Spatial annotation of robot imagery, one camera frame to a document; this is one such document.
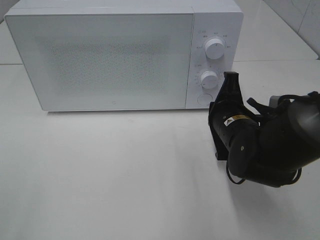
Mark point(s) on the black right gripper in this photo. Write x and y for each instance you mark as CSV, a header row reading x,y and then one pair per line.
x,y
227,115

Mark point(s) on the white dial knob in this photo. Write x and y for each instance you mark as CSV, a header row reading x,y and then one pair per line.
x,y
214,48
209,79

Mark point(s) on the round white door button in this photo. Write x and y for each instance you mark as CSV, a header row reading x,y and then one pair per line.
x,y
204,99

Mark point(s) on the white microwave door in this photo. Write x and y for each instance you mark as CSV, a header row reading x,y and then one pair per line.
x,y
105,62

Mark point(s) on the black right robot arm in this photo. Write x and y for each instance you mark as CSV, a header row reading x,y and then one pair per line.
x,y
267,144

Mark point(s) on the white microwave oven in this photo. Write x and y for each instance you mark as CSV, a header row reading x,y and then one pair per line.
x,y
211,18

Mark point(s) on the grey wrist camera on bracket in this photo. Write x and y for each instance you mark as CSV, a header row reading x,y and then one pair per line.
x,y
274,101

